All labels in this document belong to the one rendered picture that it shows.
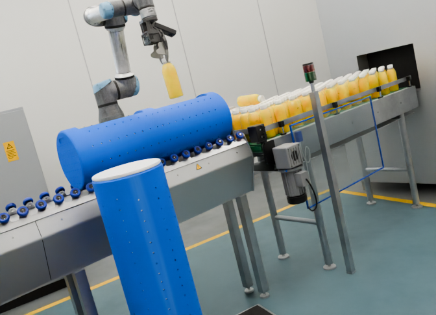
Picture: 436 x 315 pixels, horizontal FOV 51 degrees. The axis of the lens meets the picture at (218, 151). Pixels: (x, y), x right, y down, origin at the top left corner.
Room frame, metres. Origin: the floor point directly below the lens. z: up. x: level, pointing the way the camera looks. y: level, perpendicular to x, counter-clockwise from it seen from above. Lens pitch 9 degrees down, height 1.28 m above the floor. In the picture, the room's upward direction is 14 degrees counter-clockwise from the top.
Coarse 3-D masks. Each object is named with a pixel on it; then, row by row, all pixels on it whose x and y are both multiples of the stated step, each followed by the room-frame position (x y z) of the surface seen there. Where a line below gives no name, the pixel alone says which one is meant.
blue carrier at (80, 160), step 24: (216, 96) 2.48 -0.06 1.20; (120, 120) 2.15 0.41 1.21; (144, 120) 2.19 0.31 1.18; (168, 120) 2.24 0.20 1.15; (192, 120) 2.31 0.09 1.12; (216, 120) 2.39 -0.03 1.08; (72, 144) 1.97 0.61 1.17; (96, 144) 2.00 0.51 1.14; (120, 144) 2.06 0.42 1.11; (144, 144) 2.13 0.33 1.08; (168, 144) 2.21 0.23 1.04; (192, 144) 2.32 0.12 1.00; (72, 168) 2.04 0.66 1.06; (96, 168) 1.99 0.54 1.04
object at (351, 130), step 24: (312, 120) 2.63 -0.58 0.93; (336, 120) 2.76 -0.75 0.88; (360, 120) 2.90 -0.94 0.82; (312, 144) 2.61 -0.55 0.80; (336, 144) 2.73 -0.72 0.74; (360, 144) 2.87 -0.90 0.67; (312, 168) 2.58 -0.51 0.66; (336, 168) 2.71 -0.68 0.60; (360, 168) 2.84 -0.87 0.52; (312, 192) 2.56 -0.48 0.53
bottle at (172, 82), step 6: (162, 66) 2.18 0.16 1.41; (168, 66) 2.16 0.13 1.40; (174, 66) 2.18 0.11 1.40; (162, 72) 2.17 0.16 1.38; (168, 72) 2.16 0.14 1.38; (174, 72) 2.16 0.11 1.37; (168, 78) 2.16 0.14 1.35; (174, 78) 2.16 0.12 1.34; (168, 84) 2.16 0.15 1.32; (174, 84) 2.15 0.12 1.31; (168, 90) 2.17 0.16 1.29; (174, 90) 2.15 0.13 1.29; (180, 90) 2.16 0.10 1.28; (174, 96) 2.15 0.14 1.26; (180, 96) 2.19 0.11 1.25
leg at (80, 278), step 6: (78, 270) 1.92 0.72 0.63; (84, 270) 1.92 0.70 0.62; (72, 276) 1.93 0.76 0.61; (78, 276) 1.90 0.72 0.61; (84, 276) 1.92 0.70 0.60; (78, 282) 1.90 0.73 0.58; (84, 282) 1.91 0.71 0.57; (78, 288) 1.90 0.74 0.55; (84, 288) 1.91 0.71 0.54; (78, 294) 1.92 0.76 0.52; (84, 294) 1.90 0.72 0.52; (90, 294) 1.92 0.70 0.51; (84, 300) 1.90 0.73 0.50; (90, 300) 1.91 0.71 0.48; (84, 306) 1.89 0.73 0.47; (90, 306) 1.91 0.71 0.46; (84, 312) 1.91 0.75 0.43; (90, 312) 1.90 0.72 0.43; (96, 312) 1.92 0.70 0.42
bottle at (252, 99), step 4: (240, 96) 2.85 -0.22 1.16; (244, 96) 2.81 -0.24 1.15; (248, 96) 2.78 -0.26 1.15; (252, 96) 2.75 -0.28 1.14; (256, 96) 2.74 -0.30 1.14; (240, 100) 2.82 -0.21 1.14; (244, 100) 2.80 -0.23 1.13; (248, 100) 2.77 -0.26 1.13; (252, 100) 2.74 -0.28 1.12; (256, 100) 2.73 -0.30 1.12; (240, 104) 2.83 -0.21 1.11; (244, 104) 2.81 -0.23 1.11; (248, 104) 2.78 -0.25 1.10; (252, 104) 2.76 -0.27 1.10; (256, 104) 2.75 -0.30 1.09
